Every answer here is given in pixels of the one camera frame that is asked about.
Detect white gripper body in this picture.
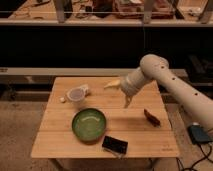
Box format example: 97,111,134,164
121,75,144,97

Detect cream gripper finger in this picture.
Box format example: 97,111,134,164
124,96,132,108
104,79,121,89

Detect green ceramic bowl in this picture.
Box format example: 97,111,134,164
72,108,107,143

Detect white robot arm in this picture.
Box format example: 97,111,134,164
104,54,213,131

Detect brown wooden object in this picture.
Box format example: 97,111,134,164
144,110,161,126

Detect black rectangular box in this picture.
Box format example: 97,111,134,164
102,136,128,154

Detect wooden table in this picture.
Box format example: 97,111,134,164
31,77,179,158

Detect black power adapter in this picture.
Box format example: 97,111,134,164
187,124,212,144

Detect wooden workbench shelf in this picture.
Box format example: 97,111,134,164
0,0,213,27

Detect black cable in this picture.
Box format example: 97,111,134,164
176,139,213,171

